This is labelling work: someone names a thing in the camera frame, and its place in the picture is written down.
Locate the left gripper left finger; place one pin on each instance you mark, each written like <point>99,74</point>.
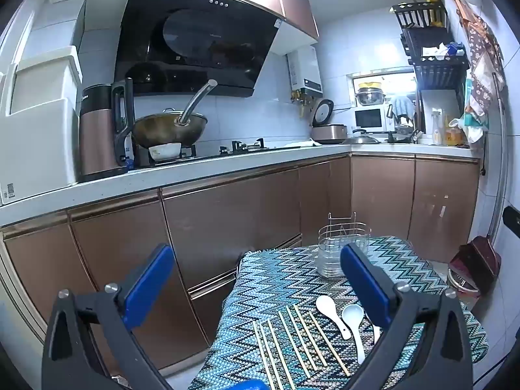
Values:
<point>71,358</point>

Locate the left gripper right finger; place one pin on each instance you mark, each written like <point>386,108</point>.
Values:
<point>442,358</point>

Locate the white ceramic spoon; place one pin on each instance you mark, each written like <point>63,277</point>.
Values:
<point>326,306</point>
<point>352,316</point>

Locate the wooden chopstick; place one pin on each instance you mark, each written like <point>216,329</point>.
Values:
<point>281,355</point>
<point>262,354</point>
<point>294,347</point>
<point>307,341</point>
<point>329,345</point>
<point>310,336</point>

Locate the blue zigzag woven mat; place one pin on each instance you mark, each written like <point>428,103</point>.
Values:
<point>269,281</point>

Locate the white spray bottle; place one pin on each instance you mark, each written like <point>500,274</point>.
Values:
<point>437,126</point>

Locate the yellow oil bottle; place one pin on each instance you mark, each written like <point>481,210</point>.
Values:
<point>453,135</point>

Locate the glass pot lid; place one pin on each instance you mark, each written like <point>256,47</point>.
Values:
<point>360,136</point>

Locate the white microwave oven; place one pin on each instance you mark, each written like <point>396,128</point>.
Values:
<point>373,119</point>

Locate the white bowl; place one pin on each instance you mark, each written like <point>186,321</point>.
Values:
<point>165,152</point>

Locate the brown rice cooker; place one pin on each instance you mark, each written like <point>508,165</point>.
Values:
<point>323,131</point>

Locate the grey hanging towel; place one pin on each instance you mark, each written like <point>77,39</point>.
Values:
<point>402,106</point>

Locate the brown electric kettle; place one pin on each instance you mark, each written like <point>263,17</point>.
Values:
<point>107,117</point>

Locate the steel pot yellow lid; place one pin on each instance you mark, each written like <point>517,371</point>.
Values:
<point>370,93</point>

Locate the gas stove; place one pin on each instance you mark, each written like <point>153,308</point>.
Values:
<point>194,152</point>

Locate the black dish rack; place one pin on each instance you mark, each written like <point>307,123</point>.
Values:
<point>438,61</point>

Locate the hanging patterned apron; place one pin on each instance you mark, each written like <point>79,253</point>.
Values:
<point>486,72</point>

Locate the white refrigerator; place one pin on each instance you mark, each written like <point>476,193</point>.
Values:
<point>39,114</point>

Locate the white water heater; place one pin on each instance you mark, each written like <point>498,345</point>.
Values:
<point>304,70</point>

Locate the black range hood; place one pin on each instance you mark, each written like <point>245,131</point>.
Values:
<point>176,46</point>

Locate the clear utensil holder wire rack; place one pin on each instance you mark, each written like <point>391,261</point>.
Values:
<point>339,232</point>

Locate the steel wok with handle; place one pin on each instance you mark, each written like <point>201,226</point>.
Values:
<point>171,126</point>

